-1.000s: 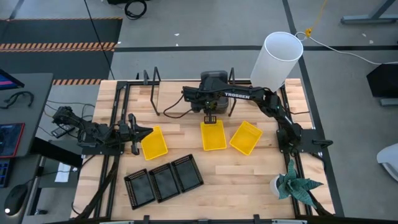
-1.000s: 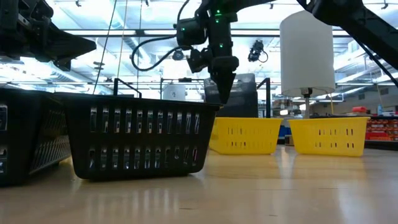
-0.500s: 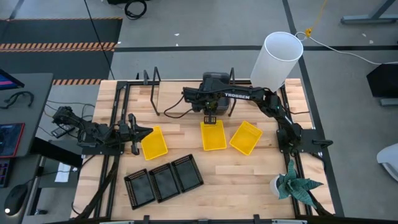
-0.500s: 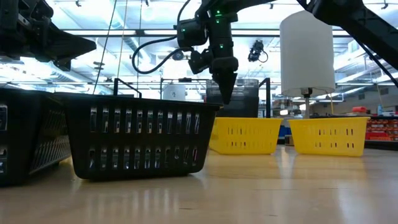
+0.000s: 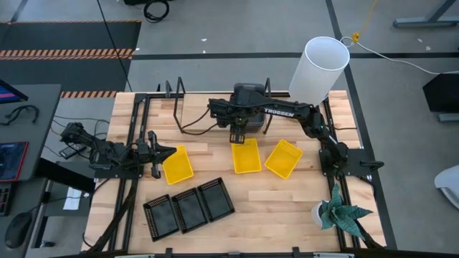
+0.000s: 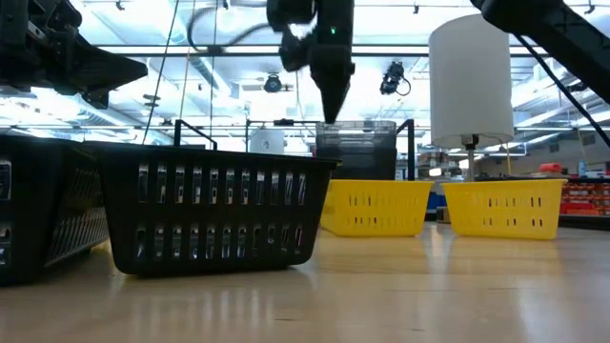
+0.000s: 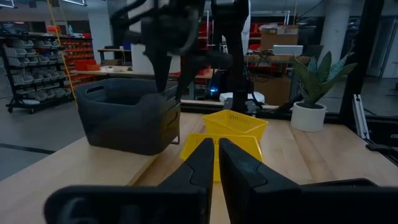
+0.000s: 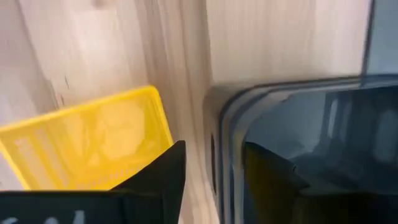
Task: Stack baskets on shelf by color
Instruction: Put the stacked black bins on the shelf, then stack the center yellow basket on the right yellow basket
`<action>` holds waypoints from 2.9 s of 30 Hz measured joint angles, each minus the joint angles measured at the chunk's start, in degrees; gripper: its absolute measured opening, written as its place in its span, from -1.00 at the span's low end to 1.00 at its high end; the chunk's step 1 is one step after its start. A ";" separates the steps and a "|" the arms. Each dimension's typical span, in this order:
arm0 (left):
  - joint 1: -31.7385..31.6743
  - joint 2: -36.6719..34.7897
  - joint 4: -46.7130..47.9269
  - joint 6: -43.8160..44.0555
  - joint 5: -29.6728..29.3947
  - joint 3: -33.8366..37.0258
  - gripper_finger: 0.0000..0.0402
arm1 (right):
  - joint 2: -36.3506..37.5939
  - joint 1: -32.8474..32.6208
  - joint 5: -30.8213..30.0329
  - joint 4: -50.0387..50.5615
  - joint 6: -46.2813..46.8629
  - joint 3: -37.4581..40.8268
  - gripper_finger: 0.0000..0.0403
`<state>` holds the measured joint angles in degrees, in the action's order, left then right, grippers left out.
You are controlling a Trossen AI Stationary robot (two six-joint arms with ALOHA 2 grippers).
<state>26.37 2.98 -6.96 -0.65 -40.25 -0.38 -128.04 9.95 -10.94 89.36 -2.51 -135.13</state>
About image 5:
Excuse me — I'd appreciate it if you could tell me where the white plant pot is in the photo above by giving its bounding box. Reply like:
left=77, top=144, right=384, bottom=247
left=310, top=201, right=329, bottom=229

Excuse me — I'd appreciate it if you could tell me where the white paper sheet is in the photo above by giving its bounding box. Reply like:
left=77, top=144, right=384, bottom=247
left=63, top=187, right=83, bottom=211

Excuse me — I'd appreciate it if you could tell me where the white cylindrical bin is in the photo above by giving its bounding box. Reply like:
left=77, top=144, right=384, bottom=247
left=288, top=35, right=351, bottom=108

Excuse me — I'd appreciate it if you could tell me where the white chair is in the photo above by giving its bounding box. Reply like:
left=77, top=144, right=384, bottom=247
left=434, top=164, right=459, bottom=211

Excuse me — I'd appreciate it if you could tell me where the black box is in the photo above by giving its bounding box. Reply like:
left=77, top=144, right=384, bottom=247
left=422, top=72, right=459, bottom=114

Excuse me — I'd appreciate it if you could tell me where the coiled black cable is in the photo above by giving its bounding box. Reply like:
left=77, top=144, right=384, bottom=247
left=143, top=0, right=170, bottom=24

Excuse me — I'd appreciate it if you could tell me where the grey metal table leg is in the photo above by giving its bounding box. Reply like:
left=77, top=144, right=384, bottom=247
left=392, top=0, right=459, bottom=29

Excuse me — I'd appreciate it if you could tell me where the yellow slotted plastic basket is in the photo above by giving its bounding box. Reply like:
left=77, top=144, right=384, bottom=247
left=264, top=138, right=304, bottom=180
left=161, top=144, right=195, bottom=186
left=231, top=138, right=262, bottom=175

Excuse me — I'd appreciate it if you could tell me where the red-framed tablet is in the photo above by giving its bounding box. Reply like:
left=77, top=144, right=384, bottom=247
left=0, top=141, right=29, bottom=183

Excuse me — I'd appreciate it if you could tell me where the long black floor cable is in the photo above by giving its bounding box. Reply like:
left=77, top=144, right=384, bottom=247
left=96, top=0, right=133, bottom=92

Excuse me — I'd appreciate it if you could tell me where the grey side table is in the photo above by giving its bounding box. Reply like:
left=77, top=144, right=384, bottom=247
left=39, top=96, right=115, bottom=169

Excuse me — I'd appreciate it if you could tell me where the computer monitor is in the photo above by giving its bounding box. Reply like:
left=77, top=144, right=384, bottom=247
left=0, top=79, right=29, bottom=105

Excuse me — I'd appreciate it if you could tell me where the black aluminium table frame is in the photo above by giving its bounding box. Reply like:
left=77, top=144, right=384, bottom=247
left=82, top=91, right=387, bottom=258

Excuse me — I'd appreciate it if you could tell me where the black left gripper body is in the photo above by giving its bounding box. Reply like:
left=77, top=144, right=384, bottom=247
left=135, top=130, right=161, bottom=180

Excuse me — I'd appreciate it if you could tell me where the dark grey desk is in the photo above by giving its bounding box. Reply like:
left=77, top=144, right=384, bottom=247
left=0, top=84, right=62, bottom=182

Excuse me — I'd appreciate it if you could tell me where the black labelled power adapter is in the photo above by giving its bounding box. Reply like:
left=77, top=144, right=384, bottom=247
left=58, top=142, right=87, bottom=160

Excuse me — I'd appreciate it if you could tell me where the yellow cable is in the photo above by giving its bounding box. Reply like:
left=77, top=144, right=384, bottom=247
left=352, top=0, right=379, bottom=44

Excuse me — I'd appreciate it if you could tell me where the black hazard-striped floor mat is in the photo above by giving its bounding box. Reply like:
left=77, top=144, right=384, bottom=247
left=0, top=19, right=143, bottom=99

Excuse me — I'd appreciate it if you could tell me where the green leafy plant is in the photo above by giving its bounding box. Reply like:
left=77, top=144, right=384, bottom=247
left=320, top=183, right=374, bottom=241

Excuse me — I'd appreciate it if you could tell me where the black slotted plastic basket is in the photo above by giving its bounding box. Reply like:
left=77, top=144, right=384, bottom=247
left=197, top=177, right=236, bottom=222
left=171, top=186, right=209, bottom=235
left=142, top=193, right=180, bottom=243

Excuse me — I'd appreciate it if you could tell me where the black keyboard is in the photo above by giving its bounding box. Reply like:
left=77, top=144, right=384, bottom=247
left=0, top=182, right=16, bottom=217

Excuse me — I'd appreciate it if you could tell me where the black computer mouse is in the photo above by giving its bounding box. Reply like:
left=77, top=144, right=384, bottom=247
left=4, top=211, right=33, bottom=249

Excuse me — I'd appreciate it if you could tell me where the white floor cable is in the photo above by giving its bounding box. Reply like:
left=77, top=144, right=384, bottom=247
left=339, top=35, right=459, bottom=76

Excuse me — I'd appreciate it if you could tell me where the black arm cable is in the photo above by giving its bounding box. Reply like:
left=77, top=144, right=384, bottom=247
left=180, top=106, right=220, bottom=136

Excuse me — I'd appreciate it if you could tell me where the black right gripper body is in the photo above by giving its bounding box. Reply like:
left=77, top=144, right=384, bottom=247
left=227, top=113, right=250, bottom=135

